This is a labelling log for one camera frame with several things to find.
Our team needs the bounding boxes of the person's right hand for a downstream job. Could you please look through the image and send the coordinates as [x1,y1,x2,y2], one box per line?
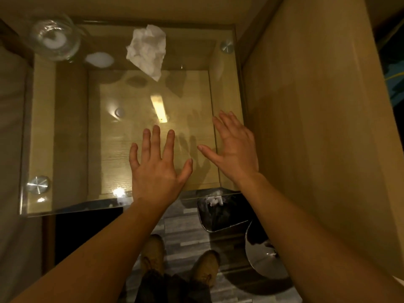
[197,110,260,188]

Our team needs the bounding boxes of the person's left hand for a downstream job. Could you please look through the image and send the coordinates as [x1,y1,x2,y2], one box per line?
[128,124,194,208]

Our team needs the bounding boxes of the glass-top bedside table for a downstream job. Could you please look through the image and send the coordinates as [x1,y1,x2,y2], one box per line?
[19,20,245,218]

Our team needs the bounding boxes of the small white paper wad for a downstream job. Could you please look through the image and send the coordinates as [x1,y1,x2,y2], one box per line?
[43,36,65,49]

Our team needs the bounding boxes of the clear glass ashtray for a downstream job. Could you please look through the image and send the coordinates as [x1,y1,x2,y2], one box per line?
[30,17,82,62]

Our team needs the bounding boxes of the person's left forearm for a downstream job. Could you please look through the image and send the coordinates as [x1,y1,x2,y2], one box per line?
[9,200,177,303]

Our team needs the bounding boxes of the person's right forearm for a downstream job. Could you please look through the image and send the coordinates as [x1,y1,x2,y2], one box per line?
[235,172,404,303]

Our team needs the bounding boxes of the person's left shoe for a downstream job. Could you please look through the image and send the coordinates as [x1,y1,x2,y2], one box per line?
[140,234,165,275]

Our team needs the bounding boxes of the person's shoe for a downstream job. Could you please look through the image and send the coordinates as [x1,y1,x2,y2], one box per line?
[191,250,221,289]
[140,234,165,275]

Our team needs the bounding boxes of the person's right shoe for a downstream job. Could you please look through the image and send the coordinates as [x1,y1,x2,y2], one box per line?
[191,250,221,289]

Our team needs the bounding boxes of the black trash bin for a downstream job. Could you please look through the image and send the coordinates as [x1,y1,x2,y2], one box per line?
[197,191,250,233]

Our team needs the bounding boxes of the white bed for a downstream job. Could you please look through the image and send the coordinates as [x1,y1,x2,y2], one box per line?
[0,44,43,303]

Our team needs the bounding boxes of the blue yellow patterned cushion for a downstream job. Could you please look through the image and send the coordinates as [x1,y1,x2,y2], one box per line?
[377,27,404,108]

